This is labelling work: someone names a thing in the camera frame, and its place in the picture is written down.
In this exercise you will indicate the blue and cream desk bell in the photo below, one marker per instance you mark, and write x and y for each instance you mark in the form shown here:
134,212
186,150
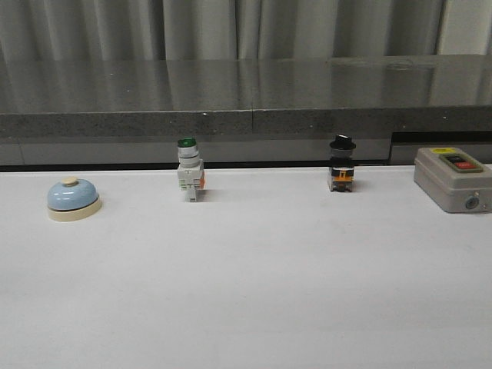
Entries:
72,199

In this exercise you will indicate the grey stone counter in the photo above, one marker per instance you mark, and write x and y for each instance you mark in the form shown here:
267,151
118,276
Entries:
128,114

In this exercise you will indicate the grey pleated curtain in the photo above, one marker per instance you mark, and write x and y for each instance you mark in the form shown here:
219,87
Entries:
181,30

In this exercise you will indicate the green pushbutton switch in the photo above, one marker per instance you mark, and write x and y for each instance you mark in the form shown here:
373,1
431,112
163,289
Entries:
191,168

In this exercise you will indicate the black selector switch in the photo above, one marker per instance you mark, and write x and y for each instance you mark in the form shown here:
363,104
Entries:
341,168

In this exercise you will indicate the grey start-stop switch box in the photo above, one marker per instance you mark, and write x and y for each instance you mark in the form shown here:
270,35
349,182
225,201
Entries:
453,179

